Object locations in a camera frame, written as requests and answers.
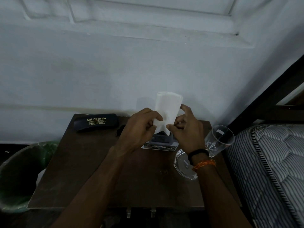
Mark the clear drinking glass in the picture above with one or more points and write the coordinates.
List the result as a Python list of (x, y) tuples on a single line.
[(219, 140)]

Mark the person's right hand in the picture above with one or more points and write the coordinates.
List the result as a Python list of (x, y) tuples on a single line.
[(190, 137)]

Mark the striped quilted mattress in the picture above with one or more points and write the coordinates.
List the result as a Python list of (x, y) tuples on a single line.
[(268, 173)]

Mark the person's right forearm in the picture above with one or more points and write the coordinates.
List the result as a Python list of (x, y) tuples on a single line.
[(216, 194)]

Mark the person's left thumb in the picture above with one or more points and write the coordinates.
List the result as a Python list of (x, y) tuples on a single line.
[(156, 116)]

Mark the metal table latch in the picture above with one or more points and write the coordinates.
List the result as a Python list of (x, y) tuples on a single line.
[(128, 212), (153, 212)]

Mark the person's left hand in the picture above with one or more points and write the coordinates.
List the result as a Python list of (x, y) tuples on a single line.
[(136, 130)]

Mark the black spectacle case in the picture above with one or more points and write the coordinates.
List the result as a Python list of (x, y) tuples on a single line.
[(95, 122)]

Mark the clear glass ashtray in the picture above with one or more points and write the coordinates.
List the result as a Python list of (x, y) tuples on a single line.
[(182, 163)]

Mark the printed card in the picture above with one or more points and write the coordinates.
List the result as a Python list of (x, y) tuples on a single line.
[(159, 147)]

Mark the black wristband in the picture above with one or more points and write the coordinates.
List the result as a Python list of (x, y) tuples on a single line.
[(198, 154)]

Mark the dustbin with green liner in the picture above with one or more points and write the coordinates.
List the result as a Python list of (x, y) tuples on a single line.
[(21, 173)]

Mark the white paper tissue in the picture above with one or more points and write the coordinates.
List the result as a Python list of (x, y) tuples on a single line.
[(167, 109)]

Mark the black bed frame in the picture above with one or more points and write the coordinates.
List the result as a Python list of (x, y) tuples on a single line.
[(273, 102)]

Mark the small black box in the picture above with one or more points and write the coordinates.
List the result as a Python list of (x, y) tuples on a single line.
[(163, 138)]

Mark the person's left forearm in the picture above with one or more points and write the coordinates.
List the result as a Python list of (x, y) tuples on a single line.
[(102, 180)]

